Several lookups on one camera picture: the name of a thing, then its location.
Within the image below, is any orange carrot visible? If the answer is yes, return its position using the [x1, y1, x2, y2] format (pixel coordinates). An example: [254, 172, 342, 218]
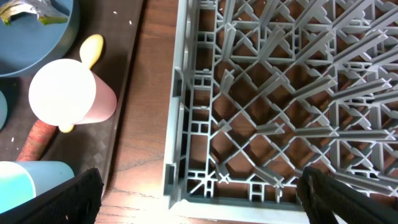
[16, 119, 57, 161]

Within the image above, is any yellow plastic spoon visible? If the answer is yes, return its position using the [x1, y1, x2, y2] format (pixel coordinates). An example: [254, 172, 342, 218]
[58, 34, 104, 133]

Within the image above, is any pink plastic cup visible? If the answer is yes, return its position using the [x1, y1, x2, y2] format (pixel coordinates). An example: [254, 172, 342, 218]
[29, 58, 117, 126]

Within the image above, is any grey dishwasher rack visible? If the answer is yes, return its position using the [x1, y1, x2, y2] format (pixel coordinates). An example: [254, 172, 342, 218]
[163, 0, 397, 223]

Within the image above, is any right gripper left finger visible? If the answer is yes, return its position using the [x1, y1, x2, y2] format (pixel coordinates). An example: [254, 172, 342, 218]
[1, 168, 104, 224]

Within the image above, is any dark blue plate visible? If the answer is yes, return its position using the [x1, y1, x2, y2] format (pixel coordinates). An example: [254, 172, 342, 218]
[1, 0, 80, 78]

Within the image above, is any light blue rice bowl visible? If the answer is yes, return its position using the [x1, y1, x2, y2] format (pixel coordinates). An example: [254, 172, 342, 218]
[0, 91, 8, 129]

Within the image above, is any dark brown serving tray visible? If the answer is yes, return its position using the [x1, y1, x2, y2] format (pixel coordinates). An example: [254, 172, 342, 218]
[0, 0, 144, 195]

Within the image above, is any yellow green snack wrapper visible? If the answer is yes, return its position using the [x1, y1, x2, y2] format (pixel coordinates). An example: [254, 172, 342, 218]
[1, 0, 68, 26]

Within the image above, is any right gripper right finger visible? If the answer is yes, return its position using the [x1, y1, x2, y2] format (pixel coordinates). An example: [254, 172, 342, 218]
[297, 167, 397, 224]

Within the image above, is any light blue plastic cup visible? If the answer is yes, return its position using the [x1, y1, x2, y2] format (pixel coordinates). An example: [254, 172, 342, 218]
[1, 161, 75, 213]

